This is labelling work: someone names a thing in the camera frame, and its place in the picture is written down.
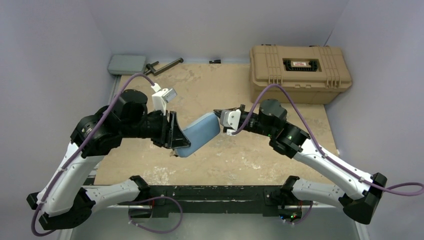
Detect light blue umbrella case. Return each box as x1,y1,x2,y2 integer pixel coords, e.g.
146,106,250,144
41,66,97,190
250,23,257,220
174,112,221,158

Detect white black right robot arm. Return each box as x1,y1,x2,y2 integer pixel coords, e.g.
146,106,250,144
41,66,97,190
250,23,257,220
213,99,387,225

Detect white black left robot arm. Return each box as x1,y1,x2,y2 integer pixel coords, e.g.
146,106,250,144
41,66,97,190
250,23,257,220
26,89,191,234

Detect small black clip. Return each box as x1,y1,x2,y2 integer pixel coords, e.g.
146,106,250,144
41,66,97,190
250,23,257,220
208,59,222,64

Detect black metal clamp tool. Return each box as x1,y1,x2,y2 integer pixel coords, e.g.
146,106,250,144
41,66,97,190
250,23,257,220
144,57,184,76

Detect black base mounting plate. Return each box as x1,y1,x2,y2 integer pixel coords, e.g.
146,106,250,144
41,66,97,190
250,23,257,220
127,185,311,218

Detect grey flat pad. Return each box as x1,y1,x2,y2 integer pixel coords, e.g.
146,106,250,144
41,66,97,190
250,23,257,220
107,54,147,75

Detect tan plastic hard case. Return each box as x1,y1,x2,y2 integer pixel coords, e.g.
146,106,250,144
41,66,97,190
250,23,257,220
249,44,353,105

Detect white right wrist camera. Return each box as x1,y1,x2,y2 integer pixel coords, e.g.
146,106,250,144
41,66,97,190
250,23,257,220
219,109,242,136

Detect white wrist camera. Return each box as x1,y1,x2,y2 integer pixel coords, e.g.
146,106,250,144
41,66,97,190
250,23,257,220
151,83,178,116
219,109,242,136

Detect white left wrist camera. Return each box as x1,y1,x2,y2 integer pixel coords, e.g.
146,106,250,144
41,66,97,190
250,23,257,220
151,83,178,116

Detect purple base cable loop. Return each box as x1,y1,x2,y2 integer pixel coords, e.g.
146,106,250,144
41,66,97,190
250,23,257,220
127,197,183,235

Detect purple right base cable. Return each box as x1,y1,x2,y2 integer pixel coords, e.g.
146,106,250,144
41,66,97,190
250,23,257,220
279,200,315,226

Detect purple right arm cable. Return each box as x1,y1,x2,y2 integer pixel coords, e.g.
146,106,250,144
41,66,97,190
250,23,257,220
231,83,424,197

